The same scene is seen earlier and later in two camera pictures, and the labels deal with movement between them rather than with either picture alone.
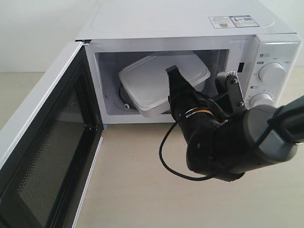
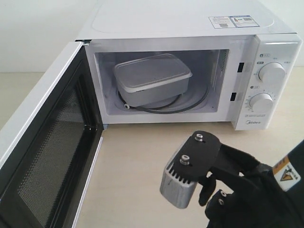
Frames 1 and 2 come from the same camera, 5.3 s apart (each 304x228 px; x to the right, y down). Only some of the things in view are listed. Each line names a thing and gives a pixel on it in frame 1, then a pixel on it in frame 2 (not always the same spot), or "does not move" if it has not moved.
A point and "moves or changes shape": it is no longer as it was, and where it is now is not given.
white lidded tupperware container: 146,82 moves or changes shape
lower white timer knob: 261,99 does not move
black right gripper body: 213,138 → 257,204
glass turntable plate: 123,100 → 196,96
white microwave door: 46,169 does not move
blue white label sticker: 232,21 does not move
